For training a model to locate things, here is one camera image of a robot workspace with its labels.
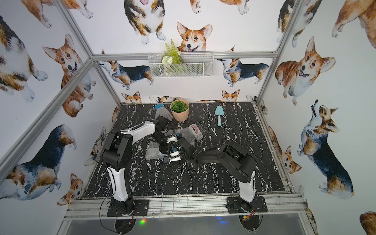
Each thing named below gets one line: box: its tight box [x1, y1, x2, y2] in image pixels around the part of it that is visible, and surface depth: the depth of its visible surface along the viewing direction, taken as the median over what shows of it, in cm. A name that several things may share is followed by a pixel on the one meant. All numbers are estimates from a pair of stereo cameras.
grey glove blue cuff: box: [154, 103, 174, 122], surface depth 116 cm
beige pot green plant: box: [170, 99, 190, 122], surface depth 105 cm
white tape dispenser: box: [188, 123, 204, 141], surface depth 102 cm
